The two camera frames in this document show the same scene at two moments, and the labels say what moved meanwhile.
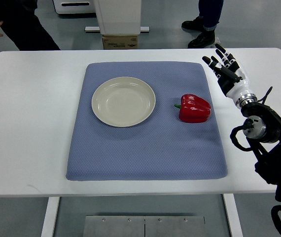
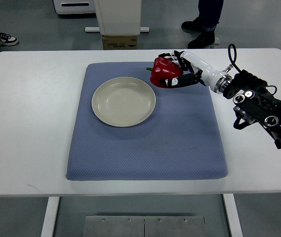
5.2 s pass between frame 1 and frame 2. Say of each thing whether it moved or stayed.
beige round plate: stayed
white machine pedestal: stayed
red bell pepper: moved
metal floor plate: stayed
